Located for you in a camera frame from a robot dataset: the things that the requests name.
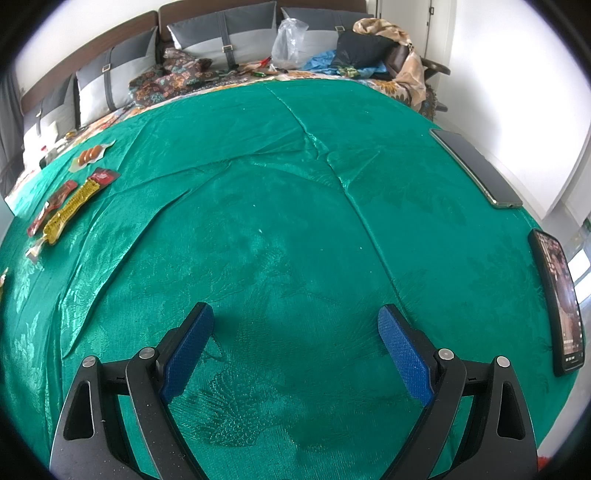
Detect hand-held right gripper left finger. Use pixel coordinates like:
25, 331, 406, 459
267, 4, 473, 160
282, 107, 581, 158
48, 302, 214, 480

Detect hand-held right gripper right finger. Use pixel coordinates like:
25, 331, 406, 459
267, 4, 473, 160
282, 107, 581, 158
378, 305, 539, 480

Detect long yellow mesh packet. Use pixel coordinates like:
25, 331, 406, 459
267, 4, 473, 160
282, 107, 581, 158
25, 179, 101, 265

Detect small red snack packet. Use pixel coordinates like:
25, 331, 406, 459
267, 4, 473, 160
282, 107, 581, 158
89, 168, 121, 187

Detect long red snack packet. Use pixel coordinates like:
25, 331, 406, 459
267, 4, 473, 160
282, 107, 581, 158
27, 180, 79, 237

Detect clear sausage packet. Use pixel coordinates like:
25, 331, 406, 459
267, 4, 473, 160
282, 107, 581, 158
69, 140, 115, 175

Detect black phone lit screen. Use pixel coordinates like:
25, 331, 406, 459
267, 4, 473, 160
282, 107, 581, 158
527, 228, 585, 377

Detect green blanket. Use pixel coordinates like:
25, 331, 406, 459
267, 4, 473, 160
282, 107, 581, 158
0, 78, 583, 480

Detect dark phone silver edge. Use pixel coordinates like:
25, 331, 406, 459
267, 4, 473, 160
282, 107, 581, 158
428, 128, 523, 210

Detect dark floral quilt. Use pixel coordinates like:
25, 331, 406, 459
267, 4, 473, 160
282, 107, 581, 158
128, 47, 219, 110

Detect dark armchair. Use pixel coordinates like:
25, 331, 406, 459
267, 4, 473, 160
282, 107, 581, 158
385, 45, 452, 115

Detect blue cloth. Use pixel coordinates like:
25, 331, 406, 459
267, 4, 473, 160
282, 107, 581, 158
301, 50, 345, 73

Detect black bag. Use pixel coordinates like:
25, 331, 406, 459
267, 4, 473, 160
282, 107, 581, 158
333, 31, 399, 69

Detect clear plastic bag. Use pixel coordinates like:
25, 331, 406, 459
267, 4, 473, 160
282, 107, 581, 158
271, 18, 309, 71

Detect grey strapped pillow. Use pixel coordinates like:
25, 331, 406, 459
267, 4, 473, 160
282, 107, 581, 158
22, 76, 78, 146
166, 6, 279, 66
280, 6, 366, 49
75, 27, 161, 126

